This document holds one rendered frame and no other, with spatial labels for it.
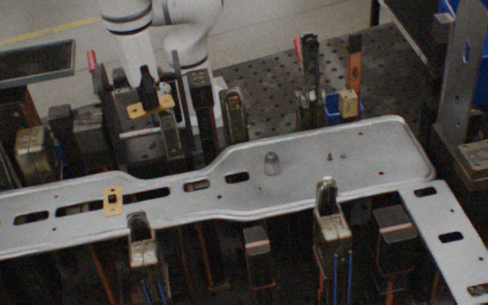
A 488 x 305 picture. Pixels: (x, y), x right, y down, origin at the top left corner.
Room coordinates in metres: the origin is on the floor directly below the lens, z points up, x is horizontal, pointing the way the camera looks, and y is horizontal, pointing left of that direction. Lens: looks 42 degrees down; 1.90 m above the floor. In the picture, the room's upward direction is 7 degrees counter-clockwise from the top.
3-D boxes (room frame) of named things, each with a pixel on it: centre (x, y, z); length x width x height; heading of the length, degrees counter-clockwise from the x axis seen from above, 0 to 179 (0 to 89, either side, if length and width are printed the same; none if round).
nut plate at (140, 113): (0.90, 0.17, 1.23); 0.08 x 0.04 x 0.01; 106
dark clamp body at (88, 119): (1.09, 0.35, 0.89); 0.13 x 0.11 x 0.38; 6
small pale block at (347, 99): (1.08, -0.24, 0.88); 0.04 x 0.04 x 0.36; 6
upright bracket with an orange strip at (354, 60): (1.11, -0.26, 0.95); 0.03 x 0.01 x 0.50; 96
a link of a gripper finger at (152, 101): (0.88, 0.16, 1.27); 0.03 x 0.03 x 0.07; 16
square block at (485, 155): (0.85, -0.46, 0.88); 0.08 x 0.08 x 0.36; 6
